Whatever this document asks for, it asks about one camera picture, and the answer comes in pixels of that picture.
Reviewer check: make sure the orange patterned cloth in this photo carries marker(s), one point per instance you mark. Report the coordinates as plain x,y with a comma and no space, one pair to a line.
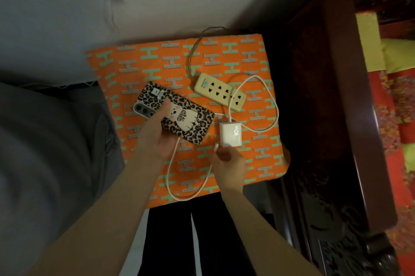
136,65

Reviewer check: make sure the person's left hand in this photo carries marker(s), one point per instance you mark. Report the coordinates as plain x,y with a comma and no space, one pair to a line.
155,138

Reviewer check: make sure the person's right fingers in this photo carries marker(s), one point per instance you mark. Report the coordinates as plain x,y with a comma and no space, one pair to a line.
224,153

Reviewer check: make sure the red patterned bedding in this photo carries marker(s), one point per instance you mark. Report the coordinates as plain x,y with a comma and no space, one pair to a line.
395,143

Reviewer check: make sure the person's right hand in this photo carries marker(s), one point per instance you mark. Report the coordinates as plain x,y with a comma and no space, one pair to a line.
229,170

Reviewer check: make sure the dark carved wooden furniture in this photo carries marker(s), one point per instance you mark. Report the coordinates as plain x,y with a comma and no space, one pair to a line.
321,107

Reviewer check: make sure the person's left forearm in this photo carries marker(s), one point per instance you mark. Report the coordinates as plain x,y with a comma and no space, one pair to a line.
107,220

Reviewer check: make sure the white charger adapter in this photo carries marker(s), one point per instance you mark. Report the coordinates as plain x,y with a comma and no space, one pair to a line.
230,135

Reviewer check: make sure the person's black trousers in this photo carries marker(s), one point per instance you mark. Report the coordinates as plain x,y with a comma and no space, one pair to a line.
207,240

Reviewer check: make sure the person's right forearm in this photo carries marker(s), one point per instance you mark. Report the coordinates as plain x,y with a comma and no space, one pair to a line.
259,233

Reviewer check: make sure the person's left thumb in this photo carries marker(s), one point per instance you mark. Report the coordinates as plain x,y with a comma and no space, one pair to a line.
164,112

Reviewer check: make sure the phone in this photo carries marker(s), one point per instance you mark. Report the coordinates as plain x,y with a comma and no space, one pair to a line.
181,113

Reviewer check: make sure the yellow-green fabric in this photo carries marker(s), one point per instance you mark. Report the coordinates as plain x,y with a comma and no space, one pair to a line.
373,42

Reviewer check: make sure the beige power strip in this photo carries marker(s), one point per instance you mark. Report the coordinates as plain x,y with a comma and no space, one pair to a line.
215,89

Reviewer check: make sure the person's grey shirt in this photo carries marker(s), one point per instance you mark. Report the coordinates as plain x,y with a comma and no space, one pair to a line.
48,162

